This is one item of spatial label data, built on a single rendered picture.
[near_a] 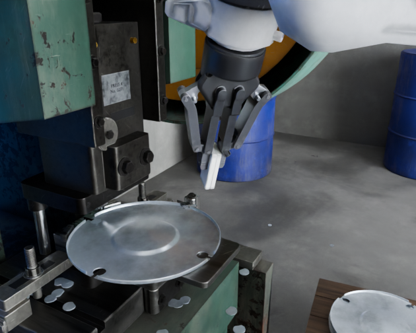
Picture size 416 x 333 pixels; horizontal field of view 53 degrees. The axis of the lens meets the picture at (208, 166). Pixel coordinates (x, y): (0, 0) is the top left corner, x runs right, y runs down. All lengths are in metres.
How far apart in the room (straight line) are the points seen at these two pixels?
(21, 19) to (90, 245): 0.42
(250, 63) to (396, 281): 1.79
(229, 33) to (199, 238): 0.45
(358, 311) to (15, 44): 1.11
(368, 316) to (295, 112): 3.03
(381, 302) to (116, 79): 1.01
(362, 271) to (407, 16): 1.88
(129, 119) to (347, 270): 1.60
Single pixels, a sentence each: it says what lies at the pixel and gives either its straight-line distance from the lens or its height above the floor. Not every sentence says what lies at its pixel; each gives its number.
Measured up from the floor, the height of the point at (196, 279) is 0.78.
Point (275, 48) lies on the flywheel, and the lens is 0.94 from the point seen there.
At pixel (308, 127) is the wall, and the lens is 4.13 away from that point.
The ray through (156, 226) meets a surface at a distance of 0.84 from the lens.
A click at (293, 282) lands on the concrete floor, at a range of 2.03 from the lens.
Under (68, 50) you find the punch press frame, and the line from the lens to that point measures 0.60.
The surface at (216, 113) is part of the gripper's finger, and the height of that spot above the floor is 1.07.
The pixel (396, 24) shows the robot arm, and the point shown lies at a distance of 0.38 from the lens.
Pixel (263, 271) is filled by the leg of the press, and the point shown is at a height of 0.62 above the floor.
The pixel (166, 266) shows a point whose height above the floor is 0.78.
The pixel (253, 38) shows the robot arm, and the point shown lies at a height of 1.16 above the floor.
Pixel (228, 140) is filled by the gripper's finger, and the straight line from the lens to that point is 0.59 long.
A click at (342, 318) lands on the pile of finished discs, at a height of 0.38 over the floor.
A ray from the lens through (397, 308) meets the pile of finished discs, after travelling 1.38.
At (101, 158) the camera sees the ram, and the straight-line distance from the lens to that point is 0.74.
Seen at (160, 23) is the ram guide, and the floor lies 1.17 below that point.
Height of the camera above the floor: 1.20
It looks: 21 degrees down
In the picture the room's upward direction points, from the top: straight up
